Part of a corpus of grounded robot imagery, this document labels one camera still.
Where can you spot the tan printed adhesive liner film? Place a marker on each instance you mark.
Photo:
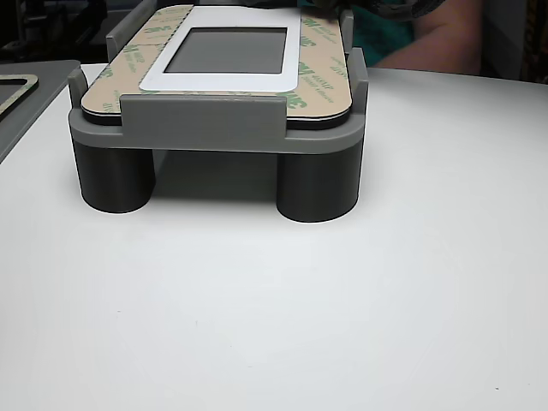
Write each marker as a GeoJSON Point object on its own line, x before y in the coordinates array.
{"type": "Point", "coordinates": [325, 64]}

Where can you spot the person bare forearm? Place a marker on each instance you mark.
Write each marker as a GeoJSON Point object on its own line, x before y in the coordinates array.
{"type": "Point", "coordinates": [436, 43]}

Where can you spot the grey fixture stand with legs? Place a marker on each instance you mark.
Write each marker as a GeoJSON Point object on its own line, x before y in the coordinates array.
{"type": "Point", "coordinates": [201, 120]}

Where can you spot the white panel with rectangular window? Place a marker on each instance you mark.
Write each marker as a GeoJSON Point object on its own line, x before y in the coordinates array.
{"type": "Point", "coordinates": [214, 84]}

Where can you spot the teal shirt torso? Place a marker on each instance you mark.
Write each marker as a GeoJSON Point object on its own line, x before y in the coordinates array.
{"type": "Point", "coordinates": [381, 30]}

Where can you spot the grey flat tray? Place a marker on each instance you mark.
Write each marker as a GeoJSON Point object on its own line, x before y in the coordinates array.
{"type": "Point", "coordinates": [47, 85]}

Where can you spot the dark background equipment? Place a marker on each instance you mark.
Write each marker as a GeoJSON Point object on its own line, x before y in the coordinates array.
{"type": "Point", "coordinates": [43, 25]}

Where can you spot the tan adhesive frame piece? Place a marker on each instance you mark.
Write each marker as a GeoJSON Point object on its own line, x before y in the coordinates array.
{"type": "Point", "coordinates": [26, 87]}

